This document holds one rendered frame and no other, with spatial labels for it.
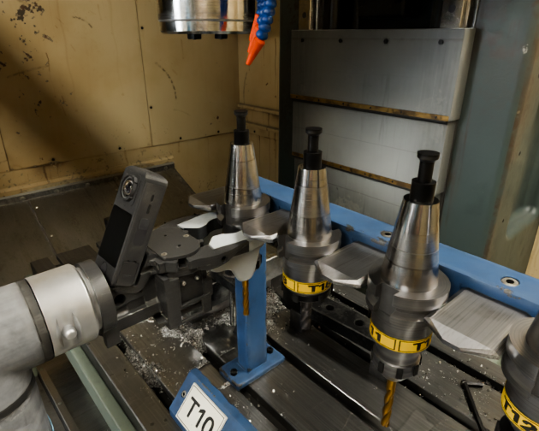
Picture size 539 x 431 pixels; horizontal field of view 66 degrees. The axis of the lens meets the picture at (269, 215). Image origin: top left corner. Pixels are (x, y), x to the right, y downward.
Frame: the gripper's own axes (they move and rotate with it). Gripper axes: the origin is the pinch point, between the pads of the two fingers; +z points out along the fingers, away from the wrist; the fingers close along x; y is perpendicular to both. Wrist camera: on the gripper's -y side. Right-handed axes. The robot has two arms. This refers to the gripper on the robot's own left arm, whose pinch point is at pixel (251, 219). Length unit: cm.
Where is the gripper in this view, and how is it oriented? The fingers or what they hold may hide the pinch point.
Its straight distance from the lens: 50.5
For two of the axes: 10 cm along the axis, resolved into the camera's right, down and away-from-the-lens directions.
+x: 6.6, 3.1, -6.9
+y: 0.1, 9.1, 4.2
